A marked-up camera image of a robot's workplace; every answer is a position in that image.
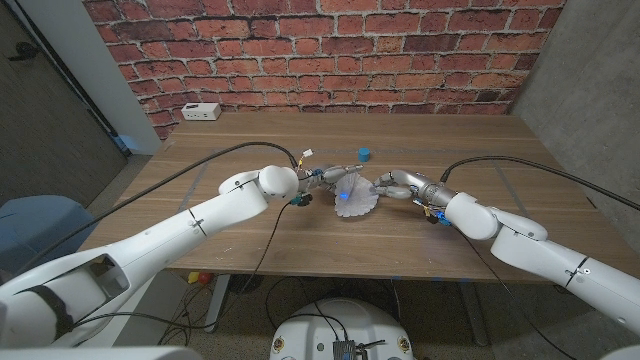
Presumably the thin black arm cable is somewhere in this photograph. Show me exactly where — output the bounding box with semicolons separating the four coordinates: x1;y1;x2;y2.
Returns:
72;199;294;331
449;222;579;360

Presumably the black door handle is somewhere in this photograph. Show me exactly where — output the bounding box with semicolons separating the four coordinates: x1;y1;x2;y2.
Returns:
7;40;41;62

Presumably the red brick print backdrop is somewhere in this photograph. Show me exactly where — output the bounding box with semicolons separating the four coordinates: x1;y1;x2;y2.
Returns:
82;0;566;141

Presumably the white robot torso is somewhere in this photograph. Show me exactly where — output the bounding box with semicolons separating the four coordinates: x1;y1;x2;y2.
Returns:
268;297;416;360

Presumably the black cable over torso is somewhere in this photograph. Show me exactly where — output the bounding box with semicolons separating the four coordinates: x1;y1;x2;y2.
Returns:
264;276;351;344

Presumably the white power strip box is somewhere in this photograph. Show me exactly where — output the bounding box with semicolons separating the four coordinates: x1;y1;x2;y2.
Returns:
180;102;223;122

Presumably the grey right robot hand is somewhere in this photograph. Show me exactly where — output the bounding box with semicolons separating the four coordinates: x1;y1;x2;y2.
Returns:
373;168;457;207

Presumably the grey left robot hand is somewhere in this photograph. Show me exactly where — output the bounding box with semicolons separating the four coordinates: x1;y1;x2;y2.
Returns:
298;163;365;197

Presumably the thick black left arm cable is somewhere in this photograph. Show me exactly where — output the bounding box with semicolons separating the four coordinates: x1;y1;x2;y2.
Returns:
19;141;301;274

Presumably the white paper coffee filter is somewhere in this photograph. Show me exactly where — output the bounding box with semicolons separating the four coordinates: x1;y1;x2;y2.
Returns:
333;172;380;219

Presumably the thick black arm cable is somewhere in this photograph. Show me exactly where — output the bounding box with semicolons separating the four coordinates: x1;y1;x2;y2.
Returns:
19;141;301;274
439;155;640;212

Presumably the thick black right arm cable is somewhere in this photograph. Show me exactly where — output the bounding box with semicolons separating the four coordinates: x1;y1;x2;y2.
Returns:
439;155;640;212

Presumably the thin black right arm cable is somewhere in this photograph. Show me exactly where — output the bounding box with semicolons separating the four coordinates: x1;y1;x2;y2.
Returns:
449;222;579;360

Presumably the grey table leg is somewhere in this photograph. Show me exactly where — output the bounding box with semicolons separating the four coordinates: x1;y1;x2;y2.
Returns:
457;280;490;347
203;273;232;335

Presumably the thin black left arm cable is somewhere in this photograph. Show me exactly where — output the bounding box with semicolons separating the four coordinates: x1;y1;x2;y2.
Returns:
72;199;294;331

